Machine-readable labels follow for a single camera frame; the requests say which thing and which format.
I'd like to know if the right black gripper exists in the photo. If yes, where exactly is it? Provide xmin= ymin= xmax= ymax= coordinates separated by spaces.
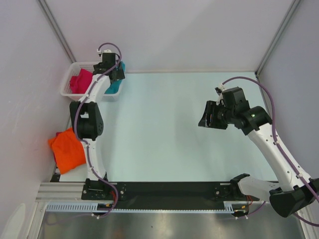
xmin=198 ymin=100 xmax=235 ymax=129

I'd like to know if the teal t shirt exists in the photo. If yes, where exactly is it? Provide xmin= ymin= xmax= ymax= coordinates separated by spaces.
xmin=105 ymin=61 xmax=125 ymax=95

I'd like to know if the white plastic basket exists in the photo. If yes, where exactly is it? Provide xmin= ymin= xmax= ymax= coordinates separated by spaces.
xmin=60 ymin=61 xmax=125 ymax=102

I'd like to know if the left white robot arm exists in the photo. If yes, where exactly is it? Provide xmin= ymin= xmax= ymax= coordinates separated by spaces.
xmin=69 ymin=49 xmax=122 ymax=181

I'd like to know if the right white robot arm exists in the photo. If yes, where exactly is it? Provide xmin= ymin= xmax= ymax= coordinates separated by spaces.
xmin=198 ymin=87 xmax=319 ymax=218

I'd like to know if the magenta t shirt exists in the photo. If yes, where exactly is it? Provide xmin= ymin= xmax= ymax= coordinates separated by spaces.
xmin=69 ymin=69 xmax=93 ymax=94

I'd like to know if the orange t shirt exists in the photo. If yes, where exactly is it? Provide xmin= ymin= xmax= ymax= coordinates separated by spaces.
xmin=48 ymin=128 xmax=86 ymax=174

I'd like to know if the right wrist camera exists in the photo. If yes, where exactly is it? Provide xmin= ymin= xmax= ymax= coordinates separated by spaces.
xmin=215 ymin=83 xmax=225 ymax=105

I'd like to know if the white slotted cable duct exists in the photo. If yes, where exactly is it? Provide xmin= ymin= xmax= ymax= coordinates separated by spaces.
xmin=46 ymin=201 xmax=250 ymax=214

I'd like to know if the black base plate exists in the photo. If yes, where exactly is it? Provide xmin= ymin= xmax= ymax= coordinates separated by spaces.
xmin=81 ymin=179 xmax=258 ymax=211

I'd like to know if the aluminium front rail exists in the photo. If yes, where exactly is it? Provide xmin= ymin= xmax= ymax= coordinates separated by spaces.
xmin=35 ymin=182 xmax=84 ymax=202

